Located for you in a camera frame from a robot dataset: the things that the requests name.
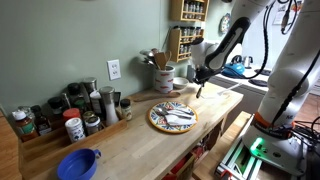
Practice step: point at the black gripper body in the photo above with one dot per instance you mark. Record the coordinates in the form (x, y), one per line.
(203, 73)

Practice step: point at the black spatula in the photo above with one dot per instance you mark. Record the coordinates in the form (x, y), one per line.
(199, 93)

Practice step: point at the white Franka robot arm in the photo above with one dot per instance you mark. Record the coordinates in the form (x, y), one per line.
(293, 76)

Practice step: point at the wooden spatula utensil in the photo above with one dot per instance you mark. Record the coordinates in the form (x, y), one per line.
(161, 60)

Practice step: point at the small white bowl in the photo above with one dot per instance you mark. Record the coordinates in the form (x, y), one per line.
(180, 83)

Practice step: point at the blue kettle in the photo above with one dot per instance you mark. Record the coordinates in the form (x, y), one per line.
(235, 69)

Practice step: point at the white utensil crock red fish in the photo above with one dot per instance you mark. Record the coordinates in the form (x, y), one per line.
(164, 80)

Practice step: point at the wooden spice rack with labels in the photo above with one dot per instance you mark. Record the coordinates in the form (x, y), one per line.
(183, 43)

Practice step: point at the metal fork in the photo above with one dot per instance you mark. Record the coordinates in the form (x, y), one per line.
(173, 110)

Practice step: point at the white stove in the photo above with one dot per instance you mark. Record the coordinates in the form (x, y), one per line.
(246, 81)

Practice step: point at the metal spoon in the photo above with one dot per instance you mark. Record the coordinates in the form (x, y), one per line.
(166, 115)

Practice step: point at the small steel kettle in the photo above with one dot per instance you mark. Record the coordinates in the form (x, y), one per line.
(248, 61)

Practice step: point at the wooden spoon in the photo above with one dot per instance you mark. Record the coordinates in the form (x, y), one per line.
(153, 97)

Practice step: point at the colourful patterned plate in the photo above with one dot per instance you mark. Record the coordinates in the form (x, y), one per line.
(156, 123)

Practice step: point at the steel ladle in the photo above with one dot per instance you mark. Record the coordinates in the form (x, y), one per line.
(146, 55)

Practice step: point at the wooden spice rack single-shelf jars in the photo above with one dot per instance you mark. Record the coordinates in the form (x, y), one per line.
(188, 10)

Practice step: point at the wooden bench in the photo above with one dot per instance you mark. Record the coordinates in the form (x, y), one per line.
(213, 156)

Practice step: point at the small spice jar black lid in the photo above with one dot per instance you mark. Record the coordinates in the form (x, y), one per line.
(126, 111)

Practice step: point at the tall salt grinder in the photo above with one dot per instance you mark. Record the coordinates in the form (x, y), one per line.
(109, 106)

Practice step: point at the white squeeze bottle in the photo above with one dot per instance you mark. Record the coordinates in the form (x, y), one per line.
(96, 103)

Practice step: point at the steel top grinder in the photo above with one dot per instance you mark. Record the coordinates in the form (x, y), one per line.
(90, 85)

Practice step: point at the glass jar metal lid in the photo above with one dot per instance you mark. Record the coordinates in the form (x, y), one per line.
(92, 125)

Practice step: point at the black cap bottle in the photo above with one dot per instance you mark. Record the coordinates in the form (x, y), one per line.
(75, 90)

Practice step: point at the red lid jar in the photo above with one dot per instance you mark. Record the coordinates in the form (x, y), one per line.
(71, 114)

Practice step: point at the white shaker jar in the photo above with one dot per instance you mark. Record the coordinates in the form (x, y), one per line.
(75, 130)

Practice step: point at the blue plastic colander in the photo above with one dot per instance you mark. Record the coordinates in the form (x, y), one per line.
(78, 165)

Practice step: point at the dark sauce bottle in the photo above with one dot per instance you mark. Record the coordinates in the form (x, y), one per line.
(41, 121)

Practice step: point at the wooden condiment tray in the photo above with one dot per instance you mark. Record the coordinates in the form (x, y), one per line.
(50, 150)

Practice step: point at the decorative wall plate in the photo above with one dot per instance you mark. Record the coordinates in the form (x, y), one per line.
(225, 23)

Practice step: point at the white wall outlet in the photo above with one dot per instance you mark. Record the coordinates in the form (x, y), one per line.
(114, 69)

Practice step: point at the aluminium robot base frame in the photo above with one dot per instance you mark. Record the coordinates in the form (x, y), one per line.
(240, 163)

